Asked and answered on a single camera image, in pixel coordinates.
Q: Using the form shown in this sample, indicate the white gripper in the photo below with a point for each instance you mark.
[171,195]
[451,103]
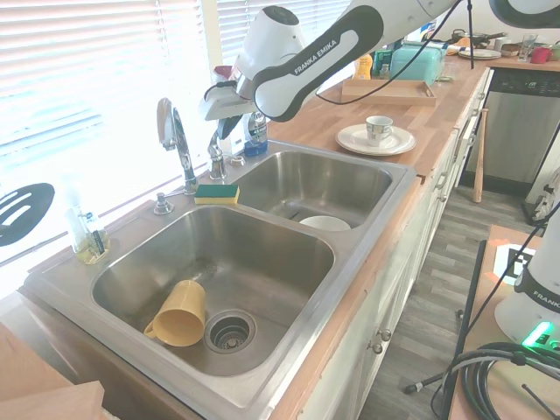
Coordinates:
[225,100]

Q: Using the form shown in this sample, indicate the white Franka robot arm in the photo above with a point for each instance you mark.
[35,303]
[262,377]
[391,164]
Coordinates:
[306,65]

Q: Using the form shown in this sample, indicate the chrome sink faucet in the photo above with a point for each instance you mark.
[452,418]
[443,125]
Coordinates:
[181,144]

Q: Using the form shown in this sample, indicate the blue dish soap bottle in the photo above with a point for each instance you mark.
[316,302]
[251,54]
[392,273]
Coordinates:
[256,131]

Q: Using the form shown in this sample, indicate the yellow and green sponge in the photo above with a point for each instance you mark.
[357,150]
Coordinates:
[216,193]

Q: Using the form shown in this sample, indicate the chrome soap dispenser pump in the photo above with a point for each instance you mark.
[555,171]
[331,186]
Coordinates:
[163,205]

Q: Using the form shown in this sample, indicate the small white dinner plate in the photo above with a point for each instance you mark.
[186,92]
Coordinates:
[352,135]

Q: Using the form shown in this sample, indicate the white ceramic bowl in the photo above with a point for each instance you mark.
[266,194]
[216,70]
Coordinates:
[326,224]

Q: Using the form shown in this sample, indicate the white window blinds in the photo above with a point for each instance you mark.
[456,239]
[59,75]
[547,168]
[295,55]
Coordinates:
[87,87]

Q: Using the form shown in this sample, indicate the yellow squeeze bottle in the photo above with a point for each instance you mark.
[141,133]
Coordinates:
[362,67]

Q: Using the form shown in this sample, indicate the white patterned teacup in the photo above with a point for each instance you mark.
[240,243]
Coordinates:
[378,129]

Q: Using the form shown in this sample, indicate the wooden serving tray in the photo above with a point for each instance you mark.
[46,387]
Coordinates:
[394,94]

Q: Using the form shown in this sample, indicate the green box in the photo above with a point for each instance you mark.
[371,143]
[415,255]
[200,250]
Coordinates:
[384,57]

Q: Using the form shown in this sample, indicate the clear glass soap bottle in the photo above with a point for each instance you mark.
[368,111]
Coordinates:
[85,236]

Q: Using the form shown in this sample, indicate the large white dinner plate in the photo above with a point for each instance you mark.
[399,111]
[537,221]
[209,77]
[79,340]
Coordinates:
[409,142]

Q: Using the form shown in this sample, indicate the stainless steel double sink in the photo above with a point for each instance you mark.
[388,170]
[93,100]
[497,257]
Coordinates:
[350,262]

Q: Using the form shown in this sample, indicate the yellow plastic cup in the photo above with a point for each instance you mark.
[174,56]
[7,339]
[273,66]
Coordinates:
[181,315]

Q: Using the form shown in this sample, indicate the teal toaster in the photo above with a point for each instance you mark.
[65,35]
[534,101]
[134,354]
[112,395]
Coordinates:
[420,63]

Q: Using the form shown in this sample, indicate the perforated metal drain strainer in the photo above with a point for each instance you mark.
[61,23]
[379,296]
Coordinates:
[231,332]

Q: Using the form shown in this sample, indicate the black slotted spatula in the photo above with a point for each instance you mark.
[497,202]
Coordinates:
[30,214]

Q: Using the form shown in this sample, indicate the white kitchen cabinets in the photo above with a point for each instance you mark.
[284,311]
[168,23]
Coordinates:
[394,306]

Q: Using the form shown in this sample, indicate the wooden baseball bat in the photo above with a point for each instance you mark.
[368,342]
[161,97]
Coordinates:
[480,166]

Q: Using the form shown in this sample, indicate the dark frying pan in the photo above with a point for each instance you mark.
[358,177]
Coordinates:
[474,38]

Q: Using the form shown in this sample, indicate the white plate with rim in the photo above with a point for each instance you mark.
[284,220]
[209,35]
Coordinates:
[481,54]

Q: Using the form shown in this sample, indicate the stainless steel dishwasher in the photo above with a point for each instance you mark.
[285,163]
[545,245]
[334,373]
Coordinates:
[512,131]

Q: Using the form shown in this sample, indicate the clear drinking glass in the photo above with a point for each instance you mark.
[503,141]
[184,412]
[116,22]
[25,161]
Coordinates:
[527,48]

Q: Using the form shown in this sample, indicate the black and white fiducial tag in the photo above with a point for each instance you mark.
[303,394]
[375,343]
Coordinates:
[516,262]

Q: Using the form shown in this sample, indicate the red mug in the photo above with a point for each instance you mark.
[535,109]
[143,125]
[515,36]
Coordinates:
[541,55]

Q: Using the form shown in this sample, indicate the light wooden board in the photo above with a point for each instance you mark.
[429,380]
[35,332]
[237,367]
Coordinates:
[35,385]

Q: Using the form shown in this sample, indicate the black camera stand pole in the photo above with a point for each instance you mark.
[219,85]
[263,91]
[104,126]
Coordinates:
[471,35]

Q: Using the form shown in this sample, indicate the black metal stand frame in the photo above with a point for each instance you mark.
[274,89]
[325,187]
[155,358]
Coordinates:
[470,306]

